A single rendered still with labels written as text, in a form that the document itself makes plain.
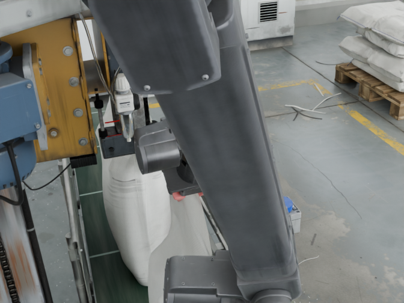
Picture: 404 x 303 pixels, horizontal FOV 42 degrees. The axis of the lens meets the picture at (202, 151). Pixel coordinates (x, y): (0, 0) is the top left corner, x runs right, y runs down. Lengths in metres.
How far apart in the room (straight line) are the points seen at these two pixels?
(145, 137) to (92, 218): 1.38
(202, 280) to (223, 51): 0.34
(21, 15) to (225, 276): 0.58
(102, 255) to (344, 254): 1.14
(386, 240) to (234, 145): 2.34
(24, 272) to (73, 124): 0.46
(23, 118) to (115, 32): 0.70
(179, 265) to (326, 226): 2.14
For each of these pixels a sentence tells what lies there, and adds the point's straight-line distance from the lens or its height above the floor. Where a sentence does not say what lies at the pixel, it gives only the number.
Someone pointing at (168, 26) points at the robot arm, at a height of 1.54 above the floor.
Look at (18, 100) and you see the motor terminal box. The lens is 0.89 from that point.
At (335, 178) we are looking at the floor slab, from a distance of 3.05.
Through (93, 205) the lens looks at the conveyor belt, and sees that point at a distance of 2.21.
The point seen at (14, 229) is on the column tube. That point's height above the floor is 0.82.
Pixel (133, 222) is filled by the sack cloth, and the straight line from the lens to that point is 1.66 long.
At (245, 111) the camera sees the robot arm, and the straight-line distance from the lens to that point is 0.29.
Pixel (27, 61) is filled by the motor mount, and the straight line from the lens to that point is 0.95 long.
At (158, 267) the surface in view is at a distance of 1.18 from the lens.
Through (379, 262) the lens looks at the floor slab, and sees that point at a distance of 2.51.
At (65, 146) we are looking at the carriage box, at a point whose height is 1.05.
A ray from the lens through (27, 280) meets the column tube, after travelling 1.48.
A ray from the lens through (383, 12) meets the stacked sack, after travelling 4.04.
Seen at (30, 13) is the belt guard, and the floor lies 1.39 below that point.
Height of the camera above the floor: 1.60
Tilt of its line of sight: 29 degrees down
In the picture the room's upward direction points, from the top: 3 degrees counter-clockwise
